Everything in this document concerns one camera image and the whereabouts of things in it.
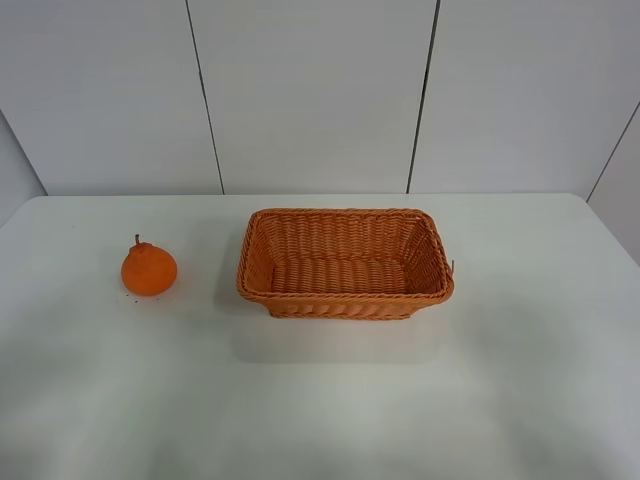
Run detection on orange with stem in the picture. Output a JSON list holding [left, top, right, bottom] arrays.
[[121, 234, 178, 297]]

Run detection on orange woven wicker basket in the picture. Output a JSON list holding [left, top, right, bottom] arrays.
[[236, 208, 454, 320]]

